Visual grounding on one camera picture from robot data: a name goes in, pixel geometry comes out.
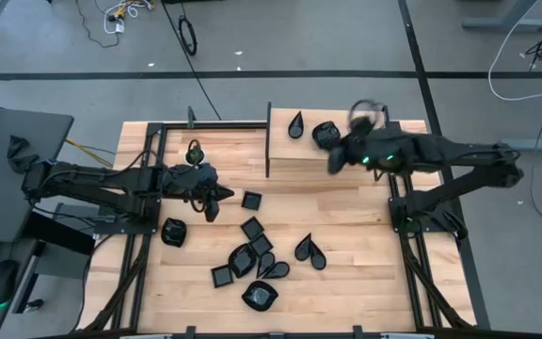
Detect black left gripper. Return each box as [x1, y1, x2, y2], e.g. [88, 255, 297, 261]
[160, 162, 236, 224]

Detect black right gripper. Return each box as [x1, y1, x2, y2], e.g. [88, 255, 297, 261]
[327, 120, 411, 176]

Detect black teardrop mini plate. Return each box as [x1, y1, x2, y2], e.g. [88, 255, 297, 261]
[287, 110, 305, 139]
[294, 233, 313, 263]
[256, 250, 276, 279]
[309, 239, 327, 271]
[263, 261, 291, 280]

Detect raised wooden shelf black legs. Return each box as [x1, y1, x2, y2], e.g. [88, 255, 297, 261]
[264, 101, 392, 185]

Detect small plant in white pot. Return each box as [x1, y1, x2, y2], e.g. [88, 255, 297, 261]
[184, 138, 206, 166]

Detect black desk crossbar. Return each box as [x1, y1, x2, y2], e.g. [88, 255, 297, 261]
[20, 210, 97, 258]

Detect grey desk leg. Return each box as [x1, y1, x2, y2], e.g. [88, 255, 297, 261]
[10, 239, 65, 315]

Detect black triangular spare part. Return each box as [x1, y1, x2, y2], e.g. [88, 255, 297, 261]
[7, 153, 40, 176]
[6, 134, 31, 159]

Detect black computer mouse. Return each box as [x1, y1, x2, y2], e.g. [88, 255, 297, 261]
[0, 258, 20, 310]

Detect long black floor cable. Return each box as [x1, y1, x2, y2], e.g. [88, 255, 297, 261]
[160, 0, 223, 121]

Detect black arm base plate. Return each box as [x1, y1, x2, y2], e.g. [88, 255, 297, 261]
[387, 195, 463, 235]
[92, 196, 162, 235]

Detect coiled black floor cable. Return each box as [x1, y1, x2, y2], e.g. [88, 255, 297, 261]
[177, 14, 199, 57]

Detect white floor cable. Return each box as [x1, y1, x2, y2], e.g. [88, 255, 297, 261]
[486, 0, 542, 103]

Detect white yellow cable bundle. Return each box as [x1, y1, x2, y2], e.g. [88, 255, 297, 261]
[103, 0, 157, 36]

